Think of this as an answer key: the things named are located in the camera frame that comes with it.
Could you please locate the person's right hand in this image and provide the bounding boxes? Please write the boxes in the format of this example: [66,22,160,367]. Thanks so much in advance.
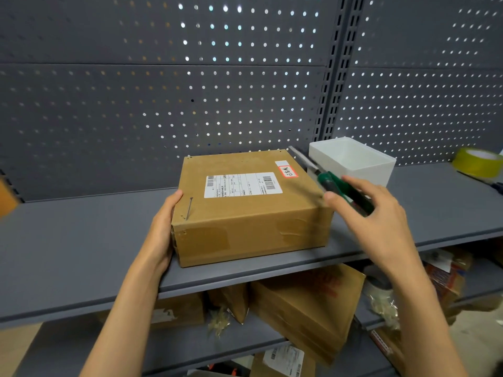
[323,175,419,286]

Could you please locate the brown wooden panel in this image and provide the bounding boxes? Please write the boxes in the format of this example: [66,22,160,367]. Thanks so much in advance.
[0,178,20,218]

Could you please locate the cardboard box barcode label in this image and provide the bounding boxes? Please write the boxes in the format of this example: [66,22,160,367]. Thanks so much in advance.
[250,344,317,377]

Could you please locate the person's left forearm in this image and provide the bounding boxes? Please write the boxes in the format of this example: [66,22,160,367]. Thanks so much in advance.
[78,262,173,377]

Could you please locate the cardboard box torn white sticker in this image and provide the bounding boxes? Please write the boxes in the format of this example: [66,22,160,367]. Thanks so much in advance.
[98,292,206,330]

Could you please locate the brown cardboard box white labels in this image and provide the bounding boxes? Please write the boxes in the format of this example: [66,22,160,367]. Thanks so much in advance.
[171,149,335,268]

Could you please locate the person's left hand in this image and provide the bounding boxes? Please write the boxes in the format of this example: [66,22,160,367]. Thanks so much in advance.
[135,189,184,278]

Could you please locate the crumpled clear plastic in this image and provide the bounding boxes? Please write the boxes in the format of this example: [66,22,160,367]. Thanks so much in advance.
[369,294,401,330]

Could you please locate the black scissors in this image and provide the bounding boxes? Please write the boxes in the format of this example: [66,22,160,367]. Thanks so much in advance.
[457,170,503,195]

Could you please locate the white plastic bin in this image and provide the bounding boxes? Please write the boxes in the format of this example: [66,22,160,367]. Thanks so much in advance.
[308,136,397,189]

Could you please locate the grey metal shelf board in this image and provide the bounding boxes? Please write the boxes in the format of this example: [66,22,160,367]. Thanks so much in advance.
[353,162,503,252]
[0,187,370,330]
[355,257,503,330]
[14,314,290,377]

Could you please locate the yellow tape roll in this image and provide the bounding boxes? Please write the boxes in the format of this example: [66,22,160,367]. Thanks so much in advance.
[452,148,503,179]

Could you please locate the grey perforated back panel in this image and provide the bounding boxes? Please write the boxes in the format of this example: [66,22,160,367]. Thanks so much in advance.
[0,0,346,203]
[332,0,503,168]

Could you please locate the white tape roll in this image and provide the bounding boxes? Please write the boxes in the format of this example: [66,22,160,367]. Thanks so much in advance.
[363,264,393,299]

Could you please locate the cardboard box red lettering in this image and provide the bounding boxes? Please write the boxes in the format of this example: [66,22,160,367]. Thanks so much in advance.
[249,263,366,365]

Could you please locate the cardboard box red blue print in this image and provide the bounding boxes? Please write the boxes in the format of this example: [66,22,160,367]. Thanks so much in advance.
[422,249,474,315]

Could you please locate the grey slotted upright post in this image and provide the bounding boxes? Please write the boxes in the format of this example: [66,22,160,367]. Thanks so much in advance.
[312,0,366,142]
[0,168,24,203]

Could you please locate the green handled needle-nose pliers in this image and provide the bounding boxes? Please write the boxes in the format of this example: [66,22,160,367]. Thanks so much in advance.
[289,146,376,216]

